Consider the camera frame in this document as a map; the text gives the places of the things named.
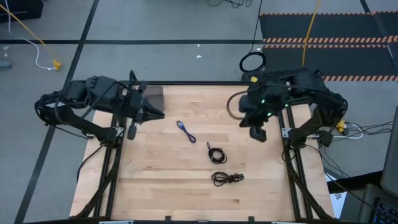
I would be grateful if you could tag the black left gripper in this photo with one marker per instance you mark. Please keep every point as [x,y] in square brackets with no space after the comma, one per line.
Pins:
[135,99]

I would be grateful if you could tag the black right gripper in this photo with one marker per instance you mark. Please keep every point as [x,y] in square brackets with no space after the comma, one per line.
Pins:
[267,99]

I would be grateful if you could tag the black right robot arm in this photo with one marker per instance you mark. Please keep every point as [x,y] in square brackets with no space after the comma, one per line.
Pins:
[323,90]

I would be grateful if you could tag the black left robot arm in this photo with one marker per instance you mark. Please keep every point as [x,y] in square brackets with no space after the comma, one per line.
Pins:
[74,119]

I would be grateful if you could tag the grey plastic bin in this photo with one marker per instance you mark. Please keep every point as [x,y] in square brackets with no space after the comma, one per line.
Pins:
[157,93]

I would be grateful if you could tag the black perforated computer case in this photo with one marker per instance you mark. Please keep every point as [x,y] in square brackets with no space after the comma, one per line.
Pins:
[276,74]

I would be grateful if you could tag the yellow power plug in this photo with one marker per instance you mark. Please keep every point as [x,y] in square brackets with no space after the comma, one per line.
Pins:
[341,125]

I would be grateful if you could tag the silver aluminium extrusion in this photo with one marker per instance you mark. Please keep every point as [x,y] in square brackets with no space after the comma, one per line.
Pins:
[289,222]
[116,222]

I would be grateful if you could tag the white printed paper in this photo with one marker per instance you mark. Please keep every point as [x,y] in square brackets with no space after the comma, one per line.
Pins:
[337,199]

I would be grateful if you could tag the black hazard-striped floor mat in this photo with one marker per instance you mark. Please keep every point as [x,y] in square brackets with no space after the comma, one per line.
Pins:
[326,28]

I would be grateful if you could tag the small grey floor object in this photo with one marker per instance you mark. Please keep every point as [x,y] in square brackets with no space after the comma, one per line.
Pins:
[5,64]

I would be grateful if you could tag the black keyboard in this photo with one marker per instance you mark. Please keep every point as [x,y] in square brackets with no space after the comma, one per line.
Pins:
[387,214]

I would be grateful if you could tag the black floor box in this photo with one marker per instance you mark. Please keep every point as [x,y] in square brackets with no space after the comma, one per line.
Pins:
[18,9]

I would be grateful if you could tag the black aluminium table frame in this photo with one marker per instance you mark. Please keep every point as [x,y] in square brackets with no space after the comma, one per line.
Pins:
[202,83]

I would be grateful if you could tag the black frame clip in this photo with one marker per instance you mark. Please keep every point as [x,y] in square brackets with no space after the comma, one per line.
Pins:
[251,219]
[168,219]

